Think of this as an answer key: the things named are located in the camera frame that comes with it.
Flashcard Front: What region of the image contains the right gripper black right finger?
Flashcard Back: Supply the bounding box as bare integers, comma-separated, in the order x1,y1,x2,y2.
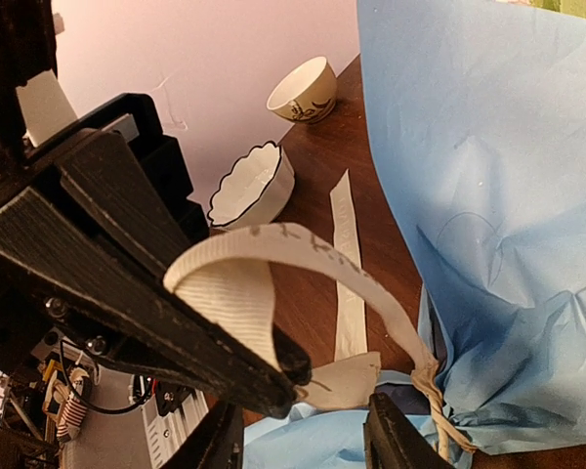
363,393,452,469

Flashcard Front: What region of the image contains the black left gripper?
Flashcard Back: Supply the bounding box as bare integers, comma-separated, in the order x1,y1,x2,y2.
0,1,312,418

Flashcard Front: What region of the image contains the cream ceramic bowl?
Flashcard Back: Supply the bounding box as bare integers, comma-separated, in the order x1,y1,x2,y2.
266,56,337,124

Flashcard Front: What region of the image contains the front aluminium rail base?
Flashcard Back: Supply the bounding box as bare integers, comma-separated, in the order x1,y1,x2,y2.
0,351,211,469

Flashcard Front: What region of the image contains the cream ribbon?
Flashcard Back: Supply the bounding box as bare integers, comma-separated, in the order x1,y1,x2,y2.
161,168,480,465

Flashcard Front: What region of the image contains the blue wrapping paper sheet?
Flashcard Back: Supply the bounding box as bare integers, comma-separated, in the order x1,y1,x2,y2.
243,0,586,469

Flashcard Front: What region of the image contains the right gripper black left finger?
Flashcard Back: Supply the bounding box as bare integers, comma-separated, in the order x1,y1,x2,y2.
163,402,244,469

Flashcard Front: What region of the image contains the white scalloped dish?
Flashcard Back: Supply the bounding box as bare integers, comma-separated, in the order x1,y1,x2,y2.
207,142,295,231

